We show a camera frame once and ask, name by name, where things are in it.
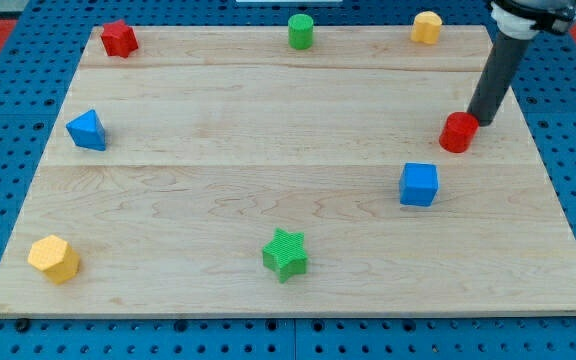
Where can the yellow heart block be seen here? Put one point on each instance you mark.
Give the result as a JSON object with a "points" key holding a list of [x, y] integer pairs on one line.
{"points": [[426, 28]]}

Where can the green star block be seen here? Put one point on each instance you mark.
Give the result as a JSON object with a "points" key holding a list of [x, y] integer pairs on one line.
{"points": [[285, 254]]}

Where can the wooden board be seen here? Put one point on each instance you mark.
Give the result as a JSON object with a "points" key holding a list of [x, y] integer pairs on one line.
{"points": [[216, 136]]}

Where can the blue cube block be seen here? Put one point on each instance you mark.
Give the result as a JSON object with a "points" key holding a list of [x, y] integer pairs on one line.
{"points": [[418, 184]]}

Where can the green cylinder block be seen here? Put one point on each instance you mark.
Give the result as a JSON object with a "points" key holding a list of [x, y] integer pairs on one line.
{"points": [[300, 31]]}

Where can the red cylinder block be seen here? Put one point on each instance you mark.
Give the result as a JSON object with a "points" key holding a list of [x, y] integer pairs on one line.
{"points": [[458, 132]]}

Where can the blue triangle block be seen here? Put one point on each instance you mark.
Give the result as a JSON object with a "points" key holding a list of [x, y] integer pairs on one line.
{"points": [[87, 131]]}

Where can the red star block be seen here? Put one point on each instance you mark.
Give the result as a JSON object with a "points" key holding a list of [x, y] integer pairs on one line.
{"points": [[119, 39]]}

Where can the yellow hexagon block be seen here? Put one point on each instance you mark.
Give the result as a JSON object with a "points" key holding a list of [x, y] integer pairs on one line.
{"points": [[55, 258]]}

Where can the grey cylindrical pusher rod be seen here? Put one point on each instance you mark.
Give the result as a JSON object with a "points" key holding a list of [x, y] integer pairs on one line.
{"points": [[500, 68]]}

